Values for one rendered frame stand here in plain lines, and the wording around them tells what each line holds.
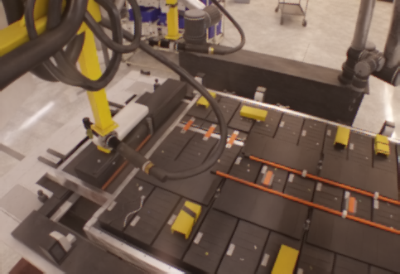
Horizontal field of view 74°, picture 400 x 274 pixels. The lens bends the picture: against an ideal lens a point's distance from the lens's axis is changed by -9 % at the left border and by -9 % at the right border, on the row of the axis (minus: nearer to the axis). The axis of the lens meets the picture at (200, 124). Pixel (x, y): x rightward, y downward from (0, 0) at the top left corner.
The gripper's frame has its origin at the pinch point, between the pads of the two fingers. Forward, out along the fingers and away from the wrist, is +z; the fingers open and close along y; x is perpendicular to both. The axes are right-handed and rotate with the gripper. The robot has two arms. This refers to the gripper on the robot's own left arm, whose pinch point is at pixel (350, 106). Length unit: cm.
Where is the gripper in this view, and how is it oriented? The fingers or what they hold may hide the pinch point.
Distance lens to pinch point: 240.4
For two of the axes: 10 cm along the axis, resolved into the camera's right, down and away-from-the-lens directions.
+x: -9.1, -2.6, 3.2
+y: 4.1, -5.8, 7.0
